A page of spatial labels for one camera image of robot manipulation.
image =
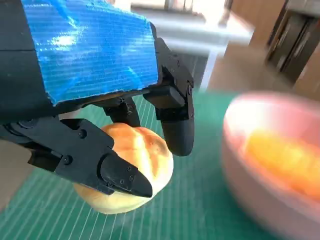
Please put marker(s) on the dark brown cabinet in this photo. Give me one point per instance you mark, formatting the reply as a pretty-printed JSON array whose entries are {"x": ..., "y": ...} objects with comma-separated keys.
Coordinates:
[{"x": 292, "y": 45}]

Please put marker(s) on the round toy bread bun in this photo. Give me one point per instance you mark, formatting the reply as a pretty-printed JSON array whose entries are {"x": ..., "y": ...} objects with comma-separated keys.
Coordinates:
[{"x": 145, "y": 155}]

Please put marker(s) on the long braided toy bread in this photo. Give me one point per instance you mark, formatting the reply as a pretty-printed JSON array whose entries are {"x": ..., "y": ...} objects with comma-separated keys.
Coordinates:
[{"x": 287, "y": 160}]

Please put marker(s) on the green cutting mat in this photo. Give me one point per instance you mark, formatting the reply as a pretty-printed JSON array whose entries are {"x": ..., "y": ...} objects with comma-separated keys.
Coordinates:
[{"x": 187, "y": 205}]

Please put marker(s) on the pink bowl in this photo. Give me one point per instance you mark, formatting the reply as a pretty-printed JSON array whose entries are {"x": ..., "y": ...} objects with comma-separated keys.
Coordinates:
[{"x": 250, "y": 200}]

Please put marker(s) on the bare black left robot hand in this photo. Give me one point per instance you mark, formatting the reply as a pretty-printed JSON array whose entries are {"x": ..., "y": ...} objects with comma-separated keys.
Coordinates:
[{"x": 95, "y": 55}]

